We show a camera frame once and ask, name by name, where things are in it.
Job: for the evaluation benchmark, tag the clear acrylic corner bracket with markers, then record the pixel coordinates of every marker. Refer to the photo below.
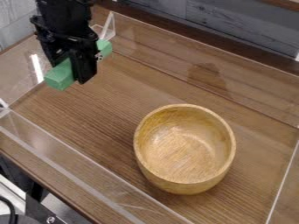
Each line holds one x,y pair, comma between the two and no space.
105,31

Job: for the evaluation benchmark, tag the green rectangular block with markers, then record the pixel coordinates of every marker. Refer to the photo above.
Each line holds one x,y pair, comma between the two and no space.
60,77

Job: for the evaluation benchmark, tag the brown wooden bowl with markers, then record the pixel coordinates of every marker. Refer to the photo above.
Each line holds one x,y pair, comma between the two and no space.
184,148

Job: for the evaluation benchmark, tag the black equipment base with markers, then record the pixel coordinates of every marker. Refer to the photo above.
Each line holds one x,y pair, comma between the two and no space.
40,213

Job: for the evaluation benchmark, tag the clear acrylic tray wall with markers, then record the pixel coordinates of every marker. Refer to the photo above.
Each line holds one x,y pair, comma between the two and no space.
69,137

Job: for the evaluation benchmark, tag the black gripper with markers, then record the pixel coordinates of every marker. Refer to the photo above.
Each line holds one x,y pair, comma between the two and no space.
61,25

